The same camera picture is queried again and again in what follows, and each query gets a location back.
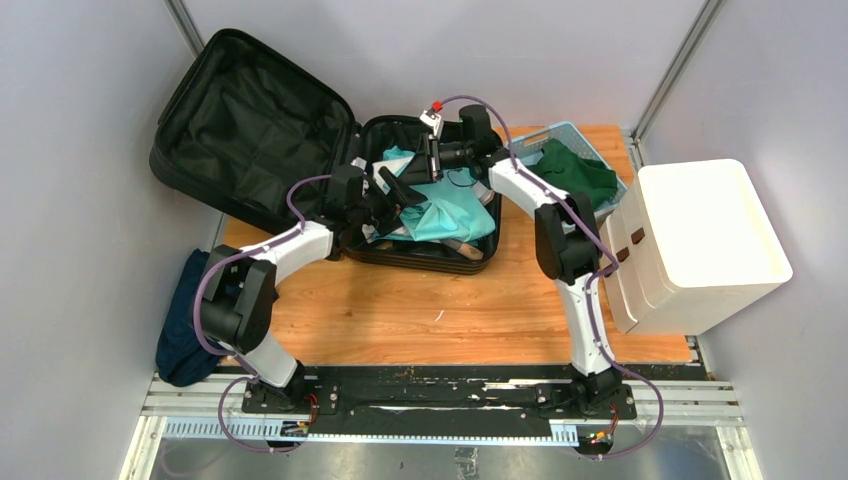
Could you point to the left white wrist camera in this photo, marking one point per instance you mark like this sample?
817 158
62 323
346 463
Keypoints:
363 166

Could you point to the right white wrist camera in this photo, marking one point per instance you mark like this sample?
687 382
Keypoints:
433 120

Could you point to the aluminium frame post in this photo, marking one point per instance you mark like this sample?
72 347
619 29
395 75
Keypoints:
186 26
698 29

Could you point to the white three-drawer storage unit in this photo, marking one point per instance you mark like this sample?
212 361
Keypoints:
694 246

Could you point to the left aluminium frame post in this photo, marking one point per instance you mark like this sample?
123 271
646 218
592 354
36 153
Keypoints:
186 26

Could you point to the clear round plastic jar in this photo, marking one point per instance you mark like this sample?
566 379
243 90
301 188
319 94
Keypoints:
483 194

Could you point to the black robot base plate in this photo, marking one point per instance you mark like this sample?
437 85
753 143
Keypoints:
511 401

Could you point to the black ribbed hard-shell suitcase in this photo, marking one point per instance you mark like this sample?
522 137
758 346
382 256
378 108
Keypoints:
248 132

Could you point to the right aluminium frame post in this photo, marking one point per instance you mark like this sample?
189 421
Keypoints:
698 29

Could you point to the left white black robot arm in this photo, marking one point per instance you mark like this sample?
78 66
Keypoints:
233 304

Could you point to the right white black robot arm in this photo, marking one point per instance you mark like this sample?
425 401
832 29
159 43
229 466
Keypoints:
568 247

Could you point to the dark green garment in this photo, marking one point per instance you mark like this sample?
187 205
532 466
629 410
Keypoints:
560 167

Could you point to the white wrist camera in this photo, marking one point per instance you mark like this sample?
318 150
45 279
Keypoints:
433 120
363 166

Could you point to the dark blue cloth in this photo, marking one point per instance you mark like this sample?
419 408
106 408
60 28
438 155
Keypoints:
180 358

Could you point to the light teal garment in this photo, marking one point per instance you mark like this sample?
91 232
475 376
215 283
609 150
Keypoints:
452 210

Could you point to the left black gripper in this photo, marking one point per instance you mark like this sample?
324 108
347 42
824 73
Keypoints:
401 194

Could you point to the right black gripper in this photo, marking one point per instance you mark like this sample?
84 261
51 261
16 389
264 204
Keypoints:
419 171

